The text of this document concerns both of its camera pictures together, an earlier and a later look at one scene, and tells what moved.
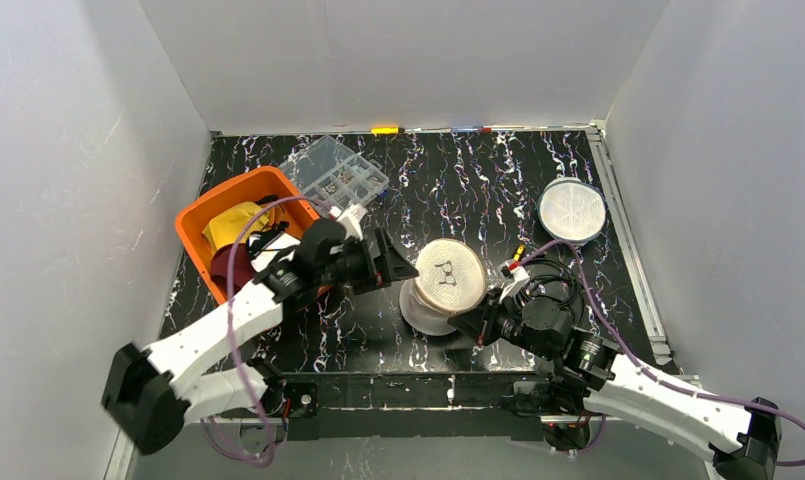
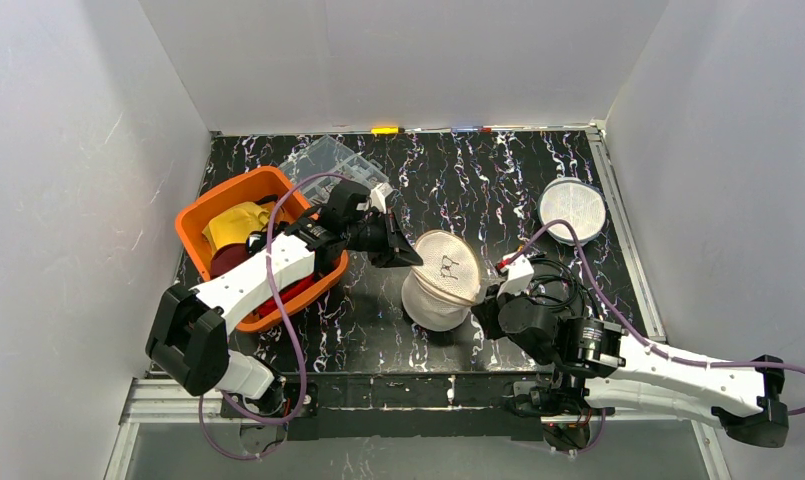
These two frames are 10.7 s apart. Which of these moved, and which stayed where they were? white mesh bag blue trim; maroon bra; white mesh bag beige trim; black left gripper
Moved: black left gripper
Stayed: white mesh bag blue trim; maroon bra; white mesh bag beige trim
